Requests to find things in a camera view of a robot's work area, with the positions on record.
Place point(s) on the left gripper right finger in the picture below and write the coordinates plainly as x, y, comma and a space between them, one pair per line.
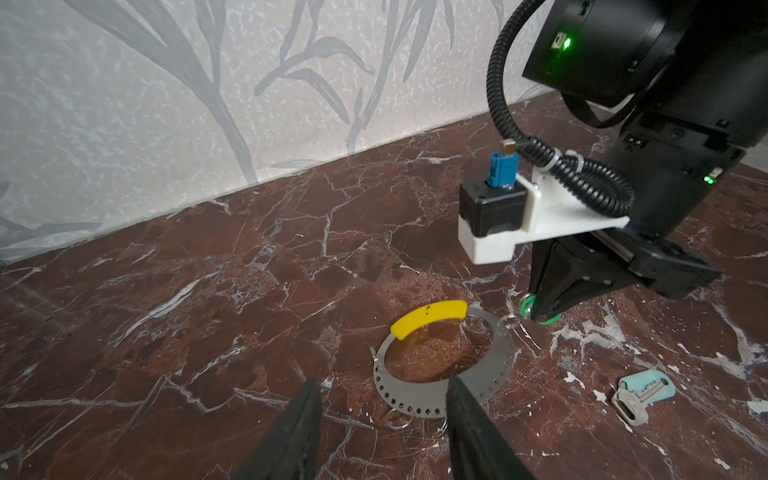
477, 449

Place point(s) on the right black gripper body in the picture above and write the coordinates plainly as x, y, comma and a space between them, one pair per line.
657, 264

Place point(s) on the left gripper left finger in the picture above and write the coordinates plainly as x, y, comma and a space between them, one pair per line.
289, 451

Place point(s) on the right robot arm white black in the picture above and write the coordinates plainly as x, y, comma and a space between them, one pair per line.
694, 77

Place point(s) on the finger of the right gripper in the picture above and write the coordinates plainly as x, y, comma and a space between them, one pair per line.
567, 271

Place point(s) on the metal arc keyring yellow handle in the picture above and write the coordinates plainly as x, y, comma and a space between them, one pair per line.
431, 343

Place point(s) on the silver key mint cap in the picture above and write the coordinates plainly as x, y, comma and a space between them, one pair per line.
636, 392

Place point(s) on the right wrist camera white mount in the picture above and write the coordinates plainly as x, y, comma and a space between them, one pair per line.
503, 209

